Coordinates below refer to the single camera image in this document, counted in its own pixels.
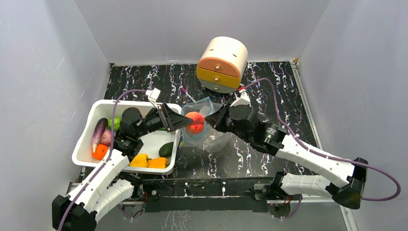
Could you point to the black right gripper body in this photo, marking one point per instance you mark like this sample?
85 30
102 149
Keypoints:
221 119

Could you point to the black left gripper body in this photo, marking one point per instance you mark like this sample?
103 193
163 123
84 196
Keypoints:
156 121

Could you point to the clear zip top bag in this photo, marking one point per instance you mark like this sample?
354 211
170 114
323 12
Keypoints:
200 134

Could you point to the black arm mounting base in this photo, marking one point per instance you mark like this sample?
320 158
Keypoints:
215 194

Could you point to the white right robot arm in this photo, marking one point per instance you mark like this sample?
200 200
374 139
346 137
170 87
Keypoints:
340 179

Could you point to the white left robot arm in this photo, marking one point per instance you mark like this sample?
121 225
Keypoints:
85 205

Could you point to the dark green avocado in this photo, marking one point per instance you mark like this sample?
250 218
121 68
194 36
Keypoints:
166 150

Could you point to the pink marker pen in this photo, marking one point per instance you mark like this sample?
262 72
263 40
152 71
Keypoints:
188 95

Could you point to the green cabbage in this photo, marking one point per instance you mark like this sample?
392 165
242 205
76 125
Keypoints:
114 123

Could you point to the yellow orange bell pepper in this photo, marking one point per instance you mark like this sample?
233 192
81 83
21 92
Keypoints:
160 163

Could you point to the round pastel drawer cabinet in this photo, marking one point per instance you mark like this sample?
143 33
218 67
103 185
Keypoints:
221 67

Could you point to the red onion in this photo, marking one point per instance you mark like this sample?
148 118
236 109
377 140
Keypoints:
106 138

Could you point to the purple eggplant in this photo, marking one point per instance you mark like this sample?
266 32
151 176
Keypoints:
98 132

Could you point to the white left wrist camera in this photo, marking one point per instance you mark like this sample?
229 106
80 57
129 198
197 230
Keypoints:
152 95

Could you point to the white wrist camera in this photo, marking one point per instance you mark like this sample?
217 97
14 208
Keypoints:
152 95
243 98

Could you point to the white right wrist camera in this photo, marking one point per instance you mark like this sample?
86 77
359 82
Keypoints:
243 98

